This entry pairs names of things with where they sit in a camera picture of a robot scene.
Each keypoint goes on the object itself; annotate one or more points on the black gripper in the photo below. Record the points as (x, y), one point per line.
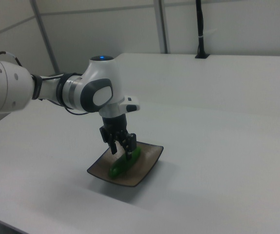
(115, 125)

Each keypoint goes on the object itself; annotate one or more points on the green cucumber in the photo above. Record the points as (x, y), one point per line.
(120, 167)

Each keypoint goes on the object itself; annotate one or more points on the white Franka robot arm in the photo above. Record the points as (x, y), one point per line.
(98, 80)

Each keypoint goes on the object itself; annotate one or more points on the square brown ceramic plate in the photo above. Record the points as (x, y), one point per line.
(145, 168)

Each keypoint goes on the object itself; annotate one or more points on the black pole base bracket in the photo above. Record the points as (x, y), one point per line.
(202, 56)

